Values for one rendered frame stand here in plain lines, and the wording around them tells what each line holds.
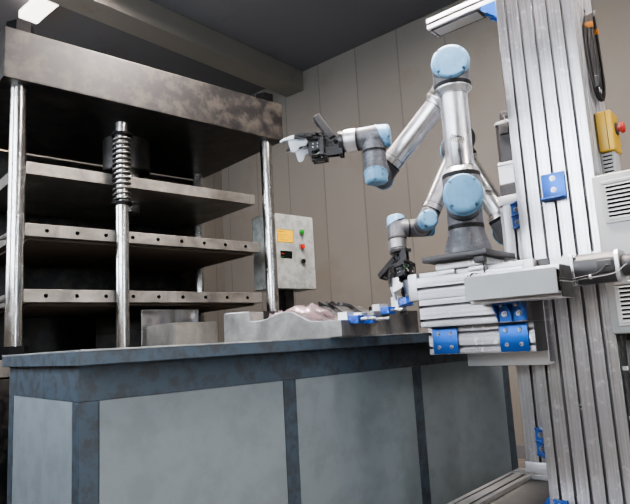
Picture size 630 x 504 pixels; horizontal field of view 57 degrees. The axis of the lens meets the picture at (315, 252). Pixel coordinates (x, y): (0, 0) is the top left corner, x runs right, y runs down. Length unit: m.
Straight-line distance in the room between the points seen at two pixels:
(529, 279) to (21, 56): 1.95
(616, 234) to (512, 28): 0.80
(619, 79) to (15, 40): 3.19
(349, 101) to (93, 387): 3.78
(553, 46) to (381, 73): 2.81
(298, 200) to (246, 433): 3.49
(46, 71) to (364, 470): 1.89
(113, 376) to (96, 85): 1.36
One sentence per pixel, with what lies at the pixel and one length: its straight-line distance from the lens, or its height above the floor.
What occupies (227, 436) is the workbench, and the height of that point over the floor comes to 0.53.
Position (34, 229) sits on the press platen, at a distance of 2.46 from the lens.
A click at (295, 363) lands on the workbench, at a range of 1.93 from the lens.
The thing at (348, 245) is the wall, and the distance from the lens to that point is 4.69.
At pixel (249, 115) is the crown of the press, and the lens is 2.96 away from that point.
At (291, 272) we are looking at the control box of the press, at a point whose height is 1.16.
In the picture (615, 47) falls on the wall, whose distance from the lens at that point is 4.10.
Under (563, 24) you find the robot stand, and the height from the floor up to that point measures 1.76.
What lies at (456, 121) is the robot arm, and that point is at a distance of 1.89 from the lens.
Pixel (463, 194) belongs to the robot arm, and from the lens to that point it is 1.80.
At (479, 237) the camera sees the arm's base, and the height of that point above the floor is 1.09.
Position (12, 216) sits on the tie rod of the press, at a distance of 2.38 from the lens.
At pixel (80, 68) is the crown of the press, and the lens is 2.61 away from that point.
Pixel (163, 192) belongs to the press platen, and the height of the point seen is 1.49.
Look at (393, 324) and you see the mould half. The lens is 2.30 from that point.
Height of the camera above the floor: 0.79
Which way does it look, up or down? 9 degrees up
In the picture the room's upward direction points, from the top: 3 degrees counter-clockwise
